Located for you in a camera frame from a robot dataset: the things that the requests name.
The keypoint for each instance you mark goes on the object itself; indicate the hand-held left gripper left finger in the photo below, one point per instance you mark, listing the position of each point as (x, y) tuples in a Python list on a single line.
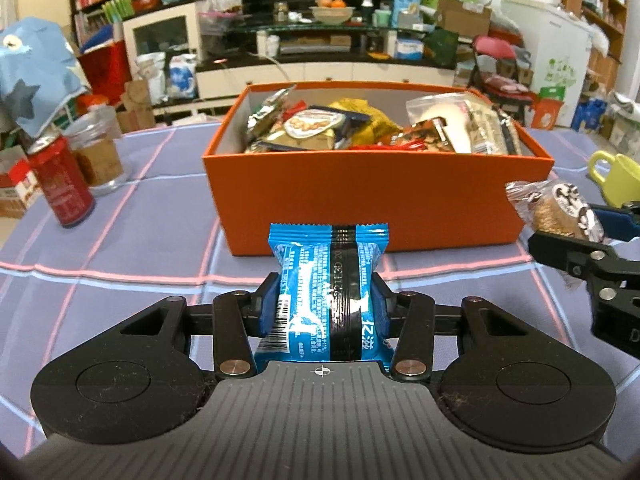
[(266, 310)]

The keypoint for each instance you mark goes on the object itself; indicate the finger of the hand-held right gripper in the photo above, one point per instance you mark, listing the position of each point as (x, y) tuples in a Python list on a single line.
[(565, 255), (617, 222)]

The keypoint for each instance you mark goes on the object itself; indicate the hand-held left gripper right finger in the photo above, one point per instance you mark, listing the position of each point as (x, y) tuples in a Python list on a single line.
[(382, 310)]

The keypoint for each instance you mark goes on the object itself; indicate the round cake snack packet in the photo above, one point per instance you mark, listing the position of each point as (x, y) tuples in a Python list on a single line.
[(555, 210)]

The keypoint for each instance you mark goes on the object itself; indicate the blue black-striped snack packet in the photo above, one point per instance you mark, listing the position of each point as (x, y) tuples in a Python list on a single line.
[(320, 290)]

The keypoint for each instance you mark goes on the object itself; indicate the orange cardboard box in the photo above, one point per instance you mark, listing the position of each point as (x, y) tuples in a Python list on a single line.
[(350, 195)]

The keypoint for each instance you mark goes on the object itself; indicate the clear cracker packet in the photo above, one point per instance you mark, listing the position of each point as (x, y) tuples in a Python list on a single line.
[(492, 127)]

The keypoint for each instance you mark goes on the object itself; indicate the clear white bread packet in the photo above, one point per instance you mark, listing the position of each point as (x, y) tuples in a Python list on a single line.
[(440, 120)]

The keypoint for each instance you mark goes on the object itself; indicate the oval-label nut packet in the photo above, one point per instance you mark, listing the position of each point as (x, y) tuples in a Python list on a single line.
[(310, 125)]

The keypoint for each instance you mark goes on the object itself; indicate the yellow snack packet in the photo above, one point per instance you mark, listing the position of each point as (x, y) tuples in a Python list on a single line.
[(365, 120)]

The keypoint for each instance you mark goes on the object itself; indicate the yellow green chips packet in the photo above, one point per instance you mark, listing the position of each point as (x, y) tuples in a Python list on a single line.
[(267, 110)]

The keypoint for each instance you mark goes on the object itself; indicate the green mug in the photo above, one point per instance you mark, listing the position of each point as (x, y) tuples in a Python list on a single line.
[(622, 180)]

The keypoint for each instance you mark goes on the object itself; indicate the orange green shopping bag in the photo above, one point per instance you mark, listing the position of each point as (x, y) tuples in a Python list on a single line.
[(547, 110)]

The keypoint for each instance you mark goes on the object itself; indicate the blue plaid tablecloth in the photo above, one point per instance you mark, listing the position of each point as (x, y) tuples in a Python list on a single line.
[(150, 240)]

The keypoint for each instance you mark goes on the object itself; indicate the small white fridge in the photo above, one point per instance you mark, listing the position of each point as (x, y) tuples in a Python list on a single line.
[(550, 50)]

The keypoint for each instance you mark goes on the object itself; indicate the red folding chair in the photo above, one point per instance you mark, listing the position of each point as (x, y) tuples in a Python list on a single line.
[(495, 50)]

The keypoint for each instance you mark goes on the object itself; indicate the wooden bookshelf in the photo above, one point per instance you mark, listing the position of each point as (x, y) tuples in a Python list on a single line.
[(605, 5)]

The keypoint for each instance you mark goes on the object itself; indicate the clear glass jar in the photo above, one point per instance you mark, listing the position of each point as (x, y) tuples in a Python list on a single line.
[(97, 155)]

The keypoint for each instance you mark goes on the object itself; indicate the small cardboard floor box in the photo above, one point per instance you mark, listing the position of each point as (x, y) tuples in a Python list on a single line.
[(136, 107)]

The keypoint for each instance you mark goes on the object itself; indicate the red drink can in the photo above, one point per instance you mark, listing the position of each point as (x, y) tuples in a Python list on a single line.
[(62, 180)]

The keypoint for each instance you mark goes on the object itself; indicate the white television stand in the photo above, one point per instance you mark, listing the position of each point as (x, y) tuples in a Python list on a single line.
[(310, 72)]

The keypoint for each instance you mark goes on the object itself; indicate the dark green bag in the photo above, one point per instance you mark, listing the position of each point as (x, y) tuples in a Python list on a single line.
[(442, 46)]

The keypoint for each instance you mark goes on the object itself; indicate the blue white floor bag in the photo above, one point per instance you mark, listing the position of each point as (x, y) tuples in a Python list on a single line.
[(183, 77)]

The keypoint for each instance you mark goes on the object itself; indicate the brown cardboard box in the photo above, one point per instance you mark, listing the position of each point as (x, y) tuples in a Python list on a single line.
[(465, 17)]

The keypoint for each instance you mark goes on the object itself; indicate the blue white tissue box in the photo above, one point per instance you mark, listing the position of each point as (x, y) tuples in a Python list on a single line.
[(410, 48)]

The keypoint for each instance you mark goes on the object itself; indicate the silver media player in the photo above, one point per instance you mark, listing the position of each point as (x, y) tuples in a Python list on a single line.
[(315, 45)]

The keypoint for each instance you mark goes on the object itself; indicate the red white carton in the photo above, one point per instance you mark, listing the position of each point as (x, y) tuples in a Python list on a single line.
[(17, 185)]

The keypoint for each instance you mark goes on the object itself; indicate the red storage box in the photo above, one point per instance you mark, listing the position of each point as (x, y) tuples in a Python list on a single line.
[(102, 70)]

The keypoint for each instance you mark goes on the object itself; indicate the white glass-door cabinet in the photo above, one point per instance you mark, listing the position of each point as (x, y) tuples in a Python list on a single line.
[(160, 37)]

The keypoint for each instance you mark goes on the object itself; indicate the blue white standing pouch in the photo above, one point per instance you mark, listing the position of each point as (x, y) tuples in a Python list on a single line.
[(406, 7)]

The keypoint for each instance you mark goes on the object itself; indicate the fruit bowl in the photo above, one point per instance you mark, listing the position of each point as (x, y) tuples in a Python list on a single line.
[(332, 15)]

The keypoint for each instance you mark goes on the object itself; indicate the blue star-print cloth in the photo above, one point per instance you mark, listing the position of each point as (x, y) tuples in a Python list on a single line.
[(35, 75)]

